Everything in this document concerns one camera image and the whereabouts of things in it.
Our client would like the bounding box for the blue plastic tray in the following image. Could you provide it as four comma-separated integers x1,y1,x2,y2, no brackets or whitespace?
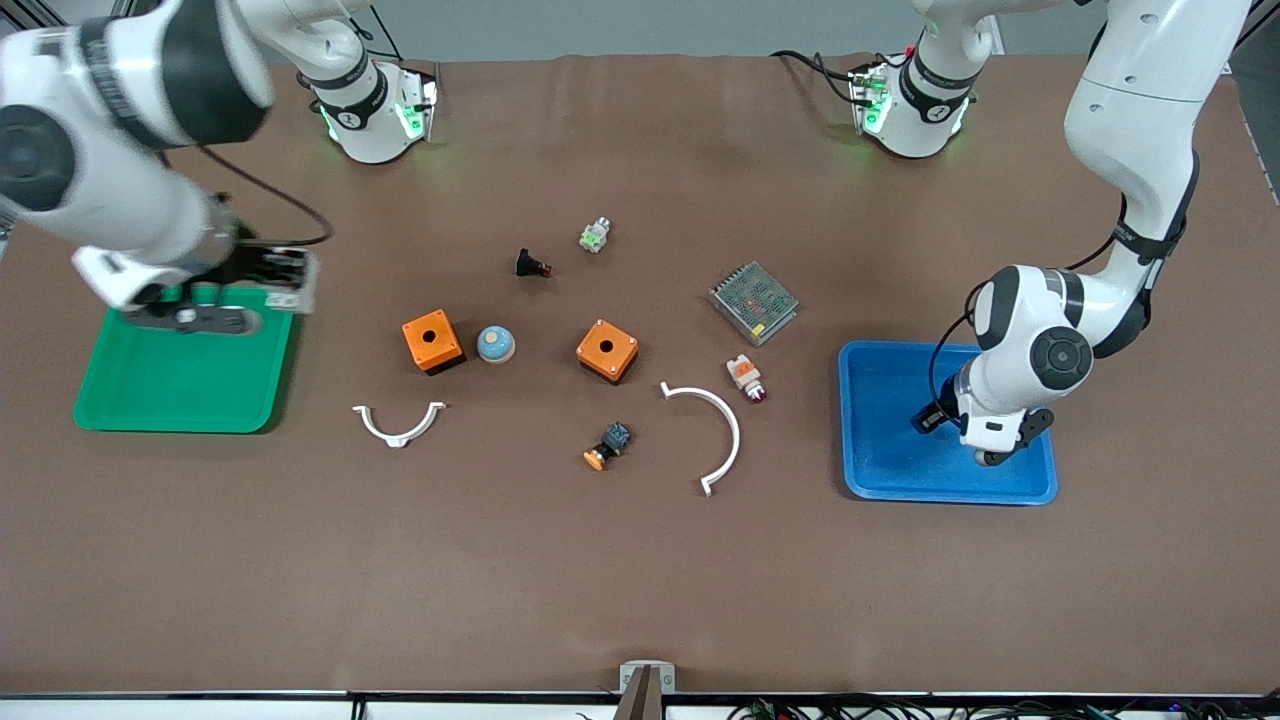
837,340,1060,506

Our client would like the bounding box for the green plastic tray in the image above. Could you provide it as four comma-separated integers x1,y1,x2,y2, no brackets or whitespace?
73,283,298,435

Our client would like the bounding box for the small white curved clip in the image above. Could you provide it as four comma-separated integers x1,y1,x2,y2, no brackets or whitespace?
352,401,447,450

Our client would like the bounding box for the orange white red indicator lamp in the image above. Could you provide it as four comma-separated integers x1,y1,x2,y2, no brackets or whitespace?
725,353,770,405

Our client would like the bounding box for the large white curved clip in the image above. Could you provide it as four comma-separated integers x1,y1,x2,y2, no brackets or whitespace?
659,381,743,498

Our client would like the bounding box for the metal mesh power supply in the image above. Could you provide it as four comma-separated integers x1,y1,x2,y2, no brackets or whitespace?
708,261,801,348

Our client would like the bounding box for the orange black push button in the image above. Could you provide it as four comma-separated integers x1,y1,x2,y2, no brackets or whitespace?
583,421,633,473

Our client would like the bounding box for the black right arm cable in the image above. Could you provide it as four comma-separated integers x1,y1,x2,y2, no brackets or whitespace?
195,145,335,248

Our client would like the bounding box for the orange button enclosure box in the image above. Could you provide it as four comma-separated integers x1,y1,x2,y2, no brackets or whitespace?
575,318,641,386
401,309,467,377

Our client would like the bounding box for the black right base cable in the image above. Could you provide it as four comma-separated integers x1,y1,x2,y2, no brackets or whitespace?
345,0,406,63

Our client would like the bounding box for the black base cable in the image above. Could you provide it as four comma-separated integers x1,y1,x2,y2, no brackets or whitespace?
768,48,916,105
345,0,406,63

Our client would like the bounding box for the black left base cable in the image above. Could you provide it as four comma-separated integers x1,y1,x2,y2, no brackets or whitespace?
768,48,916,105

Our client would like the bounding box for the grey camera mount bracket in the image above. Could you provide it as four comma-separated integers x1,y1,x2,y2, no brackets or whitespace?
612,661,678,720

